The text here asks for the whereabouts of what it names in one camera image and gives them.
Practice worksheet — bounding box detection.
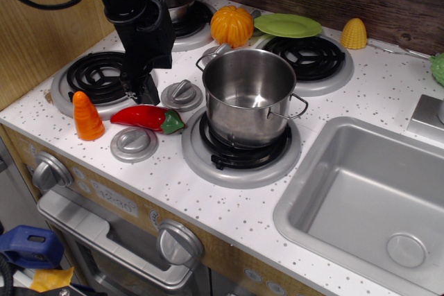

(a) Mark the orange toy carrot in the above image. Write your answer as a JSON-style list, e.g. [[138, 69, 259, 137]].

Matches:
[[73, 92, 105, 141]]

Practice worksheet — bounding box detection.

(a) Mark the lower grey stove knob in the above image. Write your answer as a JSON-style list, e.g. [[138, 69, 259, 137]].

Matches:
[[110, 127, 158, 163]]

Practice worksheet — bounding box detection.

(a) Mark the back right black burner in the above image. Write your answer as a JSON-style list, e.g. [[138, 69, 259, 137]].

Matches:
[[257, 35, 355, 97]]

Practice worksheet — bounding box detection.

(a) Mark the green toy vegetable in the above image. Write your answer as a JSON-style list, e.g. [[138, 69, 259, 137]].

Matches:
[[429, 53, 444, 86]]

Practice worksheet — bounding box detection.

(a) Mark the upper grey stove knob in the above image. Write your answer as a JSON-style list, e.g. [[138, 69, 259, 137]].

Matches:
[[161, 80, 203, 112]]

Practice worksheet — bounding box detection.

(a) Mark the yellow toy corn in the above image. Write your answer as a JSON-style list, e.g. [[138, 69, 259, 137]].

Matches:
[[339, 18, 367, 50]]

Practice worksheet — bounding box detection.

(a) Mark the green plastic plate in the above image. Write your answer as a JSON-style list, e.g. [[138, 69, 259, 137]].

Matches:
[[254, 13, 323, 38]]

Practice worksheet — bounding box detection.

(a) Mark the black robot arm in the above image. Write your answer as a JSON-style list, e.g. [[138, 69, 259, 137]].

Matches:
[[101, 0, 176, 105]]

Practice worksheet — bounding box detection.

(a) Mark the black burner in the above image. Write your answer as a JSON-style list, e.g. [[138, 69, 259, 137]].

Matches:
[[50, 51, 136, 121], [169, 0, 216, 52], [257, 35, 355, 97], [182, 107, 301, 189]]

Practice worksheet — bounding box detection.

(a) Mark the grey toy sink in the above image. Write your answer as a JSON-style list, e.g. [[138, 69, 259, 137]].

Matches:
[[273, 117, 443, 295]]

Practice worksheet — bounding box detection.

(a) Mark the oven knob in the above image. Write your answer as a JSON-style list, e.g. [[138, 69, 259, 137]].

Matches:
[[32, 152, 74, 191], [156, 219, 204, 267]]

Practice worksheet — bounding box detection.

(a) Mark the front left black burner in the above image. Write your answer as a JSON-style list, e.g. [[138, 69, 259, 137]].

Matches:
[[50, 51, 136, 121]]

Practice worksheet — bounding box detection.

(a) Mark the red toy chili pepper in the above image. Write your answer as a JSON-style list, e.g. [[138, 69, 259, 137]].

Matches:
[[110, 105, 186, 134]]

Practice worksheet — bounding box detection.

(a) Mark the left oven knob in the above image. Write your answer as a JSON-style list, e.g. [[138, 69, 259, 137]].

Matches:
[[32, 152, 74, 191]]

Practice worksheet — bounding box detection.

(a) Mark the front right black burner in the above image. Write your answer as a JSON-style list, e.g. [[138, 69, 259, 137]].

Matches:
[[182, 107, 301, 189]]

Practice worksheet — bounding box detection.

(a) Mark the blue clamp tool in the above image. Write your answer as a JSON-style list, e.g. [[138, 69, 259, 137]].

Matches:
[[1, 225, 65, 269]]

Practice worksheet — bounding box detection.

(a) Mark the large steel pot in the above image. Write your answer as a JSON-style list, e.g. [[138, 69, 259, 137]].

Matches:
[[196, 49, 296, 149]]

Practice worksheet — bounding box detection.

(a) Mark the right oven knob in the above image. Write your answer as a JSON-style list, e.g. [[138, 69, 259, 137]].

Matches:
[[156, 219, 204, 267]]

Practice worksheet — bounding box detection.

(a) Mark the yellow cloth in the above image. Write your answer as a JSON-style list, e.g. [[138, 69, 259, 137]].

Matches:
[[29, 268, 74, 293]]

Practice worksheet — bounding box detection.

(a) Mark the grey faucet base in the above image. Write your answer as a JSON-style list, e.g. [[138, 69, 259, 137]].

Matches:
[[407, 94, 443, 143]]

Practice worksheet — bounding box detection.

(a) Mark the back left black burner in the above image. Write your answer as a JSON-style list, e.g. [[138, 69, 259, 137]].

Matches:
[[169, 0, 216, 52]]

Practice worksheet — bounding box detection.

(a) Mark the grey oven door handle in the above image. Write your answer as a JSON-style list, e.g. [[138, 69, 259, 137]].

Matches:
[[37, 191, 199, 295]]

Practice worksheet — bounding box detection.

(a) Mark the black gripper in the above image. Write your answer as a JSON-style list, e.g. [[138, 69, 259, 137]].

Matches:
[[115, 0, 176, 105]]

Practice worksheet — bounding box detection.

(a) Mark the hidden grey stove knob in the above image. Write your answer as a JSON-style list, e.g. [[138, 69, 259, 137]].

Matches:
[[200, 43, 232, 67]]

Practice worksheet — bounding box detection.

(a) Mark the orange toy pumpkin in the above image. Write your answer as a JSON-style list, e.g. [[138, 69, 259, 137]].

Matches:
[[210, 6, 254, 48]]

